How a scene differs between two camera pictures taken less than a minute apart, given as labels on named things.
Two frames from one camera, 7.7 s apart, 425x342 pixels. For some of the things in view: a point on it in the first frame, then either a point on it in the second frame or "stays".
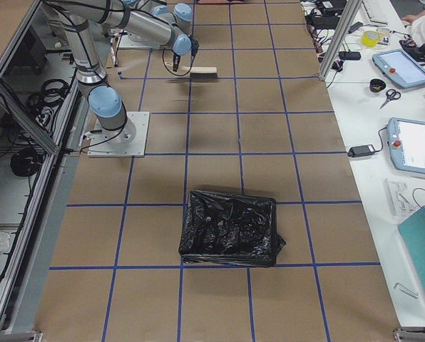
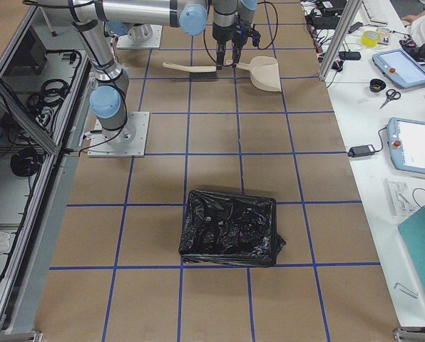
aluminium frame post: x=351 y=10 stays
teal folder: x=423 y=242 stays
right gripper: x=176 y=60 → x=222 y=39
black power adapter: x=361 y=151 stays
